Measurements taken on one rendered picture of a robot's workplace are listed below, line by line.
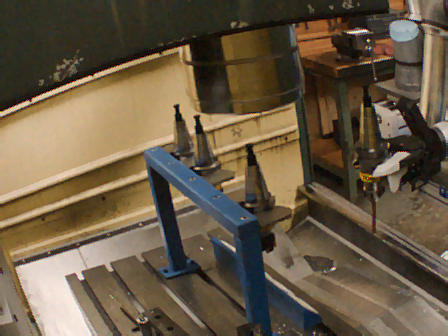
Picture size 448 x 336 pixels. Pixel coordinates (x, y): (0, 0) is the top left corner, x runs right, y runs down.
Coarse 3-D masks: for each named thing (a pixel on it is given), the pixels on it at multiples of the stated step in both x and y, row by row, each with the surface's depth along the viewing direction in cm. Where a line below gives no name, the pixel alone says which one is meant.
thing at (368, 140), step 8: (368, 112) 97; (360, 120) 99; (368, 120) 98; (376, 120) 98; (360, 128) 100; (368, 128) 98; (376, 128) 98; (360, 136) 100; (368, 136) 98; (376, 136) 98; (360, 144) 100; (368, 144) 99; (376, 144) 99
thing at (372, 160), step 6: (354, 144) 102; (384, 144) 100; (360, 150) 100; (366, 150) 99; (372, 150) 98; (378, 150) 98; (384, 150) 99; (360, 156) 101; (366, 156) 99; (372, 156) 98; (378, 156) 99; (384, 156) 100; (366, 162) 99; (372, 162) 99; (378, 162) 99; (384, 162) 99
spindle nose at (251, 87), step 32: (256, 32) 77; (288, 32) 80; (192, 64) 82; (224, 64) 79; (256, 64) 79; (288, 64) 81; (192, 96) 84; (224, 96) 81; (256, 96) 80; (288, 96) 82
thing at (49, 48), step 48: (0, 0) 56; (48, 0) 59; (96, 0) 62; (144, 0) 65; (192, 0) 67; (240, 0) 70; (288, 0) 73; (336, 0) 76; (384, 0) 79; (0, 48) 58; (48, 48) 61; (96, 48) 64; (144, 48) 67; (0, 96) 60
